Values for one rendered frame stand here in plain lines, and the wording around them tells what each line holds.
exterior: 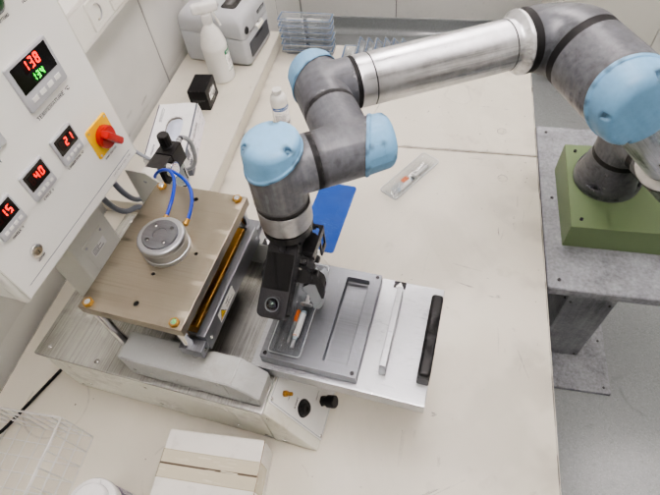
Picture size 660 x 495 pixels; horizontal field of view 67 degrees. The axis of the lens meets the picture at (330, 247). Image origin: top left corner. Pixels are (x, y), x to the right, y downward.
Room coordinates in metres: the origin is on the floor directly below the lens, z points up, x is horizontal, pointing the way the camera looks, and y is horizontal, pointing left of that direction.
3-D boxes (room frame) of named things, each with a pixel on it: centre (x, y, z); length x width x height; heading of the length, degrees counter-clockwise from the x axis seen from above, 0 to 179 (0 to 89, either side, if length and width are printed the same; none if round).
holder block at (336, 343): (0.42, 0.03, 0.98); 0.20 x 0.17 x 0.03; 158
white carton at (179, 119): (1.13, 0.40, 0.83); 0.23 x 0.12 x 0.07; 175
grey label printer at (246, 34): (1.62, 0.25, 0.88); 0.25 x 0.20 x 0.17; 67
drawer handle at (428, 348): (0.35, -0.15, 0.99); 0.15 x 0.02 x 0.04; 158
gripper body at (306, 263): (0.46, 0.05, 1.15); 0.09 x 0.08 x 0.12; 158
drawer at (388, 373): (0.40, -0.02, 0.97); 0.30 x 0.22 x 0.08; 68
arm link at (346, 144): (0.49, -0.04, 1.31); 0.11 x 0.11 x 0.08; 12
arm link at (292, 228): (0.46, 0.06, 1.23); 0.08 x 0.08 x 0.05
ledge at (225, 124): (1.33, 0.34, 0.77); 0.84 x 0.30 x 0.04; 163
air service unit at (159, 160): (0.77, 0.30, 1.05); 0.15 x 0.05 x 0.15; 158
